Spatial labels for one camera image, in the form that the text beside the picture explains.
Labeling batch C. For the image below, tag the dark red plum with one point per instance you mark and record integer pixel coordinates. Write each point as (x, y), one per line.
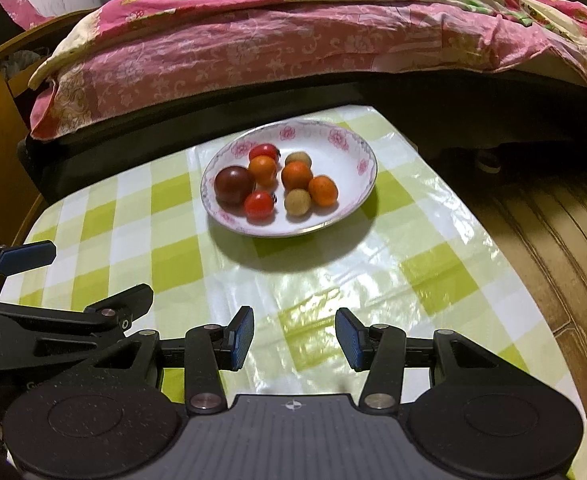
(233, 185)

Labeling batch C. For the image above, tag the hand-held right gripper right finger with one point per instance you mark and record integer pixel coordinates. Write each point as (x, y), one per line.
(347, 337)

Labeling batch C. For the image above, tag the white floral rim plate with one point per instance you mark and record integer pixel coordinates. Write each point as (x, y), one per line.
(343, 180)

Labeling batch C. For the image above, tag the dark bed frame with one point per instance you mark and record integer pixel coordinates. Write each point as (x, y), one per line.
(423, 105)

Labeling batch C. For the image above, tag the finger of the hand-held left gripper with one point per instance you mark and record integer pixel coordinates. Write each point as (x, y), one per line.
(133, 305)
(23, 257)

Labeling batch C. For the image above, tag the pink floral bed sheet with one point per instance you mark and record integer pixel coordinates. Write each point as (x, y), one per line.
(223, 60)

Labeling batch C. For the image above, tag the red cherry tomato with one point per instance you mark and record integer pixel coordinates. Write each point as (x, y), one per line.
(263, 151)
(259, 205)

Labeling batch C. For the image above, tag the small orange mandarin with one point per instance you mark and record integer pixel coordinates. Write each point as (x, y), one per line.
(322, 191)
(297, 176)
(263, 169)

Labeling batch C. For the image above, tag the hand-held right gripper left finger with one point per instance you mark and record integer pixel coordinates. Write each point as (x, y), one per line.
(243, 337)

